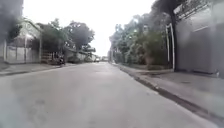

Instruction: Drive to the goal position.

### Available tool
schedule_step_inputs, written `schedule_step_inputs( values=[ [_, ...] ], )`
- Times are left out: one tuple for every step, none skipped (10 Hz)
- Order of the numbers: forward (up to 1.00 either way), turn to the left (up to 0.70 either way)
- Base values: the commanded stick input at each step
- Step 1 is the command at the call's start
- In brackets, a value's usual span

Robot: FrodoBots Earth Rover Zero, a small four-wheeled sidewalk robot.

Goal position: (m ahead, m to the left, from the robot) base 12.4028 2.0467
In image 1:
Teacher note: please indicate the row of green trees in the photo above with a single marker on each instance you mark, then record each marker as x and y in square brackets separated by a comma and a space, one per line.
[143, 43]

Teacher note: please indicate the grey asphalt road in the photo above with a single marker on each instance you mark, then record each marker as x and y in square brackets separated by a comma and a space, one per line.
[83, 96]

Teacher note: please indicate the large dark tree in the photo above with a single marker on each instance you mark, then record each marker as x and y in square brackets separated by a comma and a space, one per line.
[80, 33]

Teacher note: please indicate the motorcycle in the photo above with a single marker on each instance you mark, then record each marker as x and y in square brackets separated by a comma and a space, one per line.
[61, 60]

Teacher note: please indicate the dark kerb gutter strip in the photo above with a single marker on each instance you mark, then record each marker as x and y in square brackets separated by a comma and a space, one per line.
[160, 90]

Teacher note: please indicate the white pole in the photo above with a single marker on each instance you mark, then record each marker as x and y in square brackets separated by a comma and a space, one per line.
[172, 46]

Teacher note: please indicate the green leafy tree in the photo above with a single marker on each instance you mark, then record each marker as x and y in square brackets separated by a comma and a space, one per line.
[51, 35]

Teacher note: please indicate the grey concrete sidewalk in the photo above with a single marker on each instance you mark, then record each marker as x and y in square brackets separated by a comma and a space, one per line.
[190, 88]

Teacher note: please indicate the grey pavement strip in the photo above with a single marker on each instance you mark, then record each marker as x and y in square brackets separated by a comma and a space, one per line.
[23, 68]

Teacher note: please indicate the building with pitched roof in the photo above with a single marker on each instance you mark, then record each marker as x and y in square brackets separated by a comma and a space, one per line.
[23, 43]

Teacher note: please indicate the low grey wall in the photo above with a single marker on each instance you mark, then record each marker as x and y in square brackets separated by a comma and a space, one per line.
[78, 56]

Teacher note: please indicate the grey concrete wall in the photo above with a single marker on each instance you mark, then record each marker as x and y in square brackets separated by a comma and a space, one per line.
[196, 43]

